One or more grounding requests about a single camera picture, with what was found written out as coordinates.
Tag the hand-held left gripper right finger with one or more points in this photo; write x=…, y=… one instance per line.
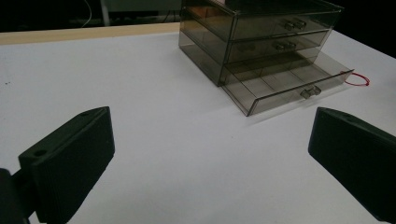
x=358, y=157

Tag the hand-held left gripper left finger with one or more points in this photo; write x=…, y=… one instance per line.
x=67, y=161

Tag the smoky transparent drawer organizer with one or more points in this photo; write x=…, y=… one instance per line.
x=249, y=34

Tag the grey metal stand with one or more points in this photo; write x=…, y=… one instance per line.
x=105, y=12

